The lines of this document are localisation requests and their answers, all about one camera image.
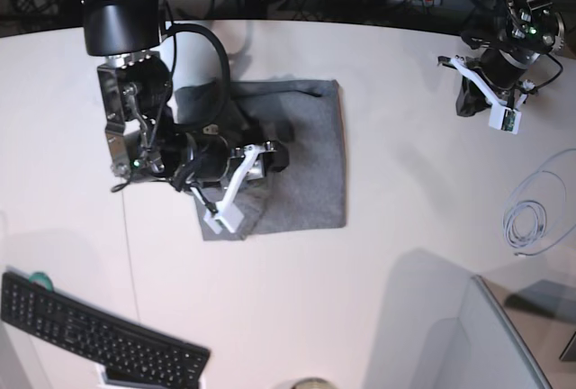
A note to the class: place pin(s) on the green tape roll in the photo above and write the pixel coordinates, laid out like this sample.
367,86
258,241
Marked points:
42,280

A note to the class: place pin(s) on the grey t-shirt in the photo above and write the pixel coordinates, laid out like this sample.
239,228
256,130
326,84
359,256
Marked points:
311,193

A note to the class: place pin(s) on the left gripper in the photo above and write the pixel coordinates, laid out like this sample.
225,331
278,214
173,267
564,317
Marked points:
501,71

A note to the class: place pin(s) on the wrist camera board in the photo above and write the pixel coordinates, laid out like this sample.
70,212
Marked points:
505,119
229,221

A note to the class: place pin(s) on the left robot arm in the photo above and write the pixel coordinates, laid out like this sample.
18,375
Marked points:
522,32

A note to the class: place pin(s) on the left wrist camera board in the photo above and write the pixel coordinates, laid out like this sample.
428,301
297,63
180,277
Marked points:
505,119

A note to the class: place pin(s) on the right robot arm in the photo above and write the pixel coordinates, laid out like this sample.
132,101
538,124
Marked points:
145,140

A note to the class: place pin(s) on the round tan lid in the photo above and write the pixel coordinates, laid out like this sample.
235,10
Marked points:
313,383

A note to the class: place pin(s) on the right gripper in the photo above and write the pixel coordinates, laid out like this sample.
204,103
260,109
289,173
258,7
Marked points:
213,169

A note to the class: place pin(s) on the black keyboard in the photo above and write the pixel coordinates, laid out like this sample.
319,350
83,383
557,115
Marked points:
132,350

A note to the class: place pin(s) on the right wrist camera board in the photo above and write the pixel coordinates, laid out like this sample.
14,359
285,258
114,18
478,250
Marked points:
229,221

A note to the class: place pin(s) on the grey monitor edge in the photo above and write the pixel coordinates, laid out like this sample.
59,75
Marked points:
501,356

